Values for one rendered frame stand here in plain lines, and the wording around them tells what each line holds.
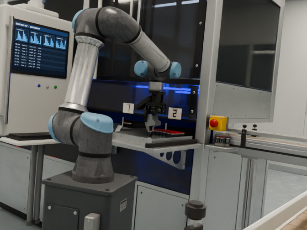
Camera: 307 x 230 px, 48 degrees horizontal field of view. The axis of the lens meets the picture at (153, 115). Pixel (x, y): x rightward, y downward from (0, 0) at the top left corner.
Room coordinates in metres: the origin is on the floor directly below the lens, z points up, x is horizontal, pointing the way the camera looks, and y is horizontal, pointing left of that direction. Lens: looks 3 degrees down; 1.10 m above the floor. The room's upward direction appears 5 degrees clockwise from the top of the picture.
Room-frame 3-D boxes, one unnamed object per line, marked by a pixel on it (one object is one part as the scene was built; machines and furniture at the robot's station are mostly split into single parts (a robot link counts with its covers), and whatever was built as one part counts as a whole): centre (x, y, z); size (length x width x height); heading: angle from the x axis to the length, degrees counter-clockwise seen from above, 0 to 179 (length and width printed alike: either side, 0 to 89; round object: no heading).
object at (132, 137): (1.73, 0.00, 0.90); 0.34 x 0.26 x 0.04; 142
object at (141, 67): (1.67, 0.04, 1.23); 0.11 x 0.11 x 0.08; 56
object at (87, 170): (1.23, 0.20, 0.84); 0.15 x 0.15 x 0.10
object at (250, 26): (2.15, -0.56, 1.50); 0.85 x 0.01 x 0.59; 142
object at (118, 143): (1.85, 0.12, 0.87); 0.70 x 0.48 x 0.02; 52
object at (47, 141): (2.06, 0.66, 0.79); 0.45 x 0.28 x 0.03; 142
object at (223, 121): (1.74, -0.33, 0.99); 0.08 x 0.07 x 0.07; 142
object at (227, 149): (1.77, -0.37, 0.87); 0.14 x 0.13 x 0.02; 142
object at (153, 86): (1.77, 0.00, 1.15); 0.08 x 0.08 x 0.05
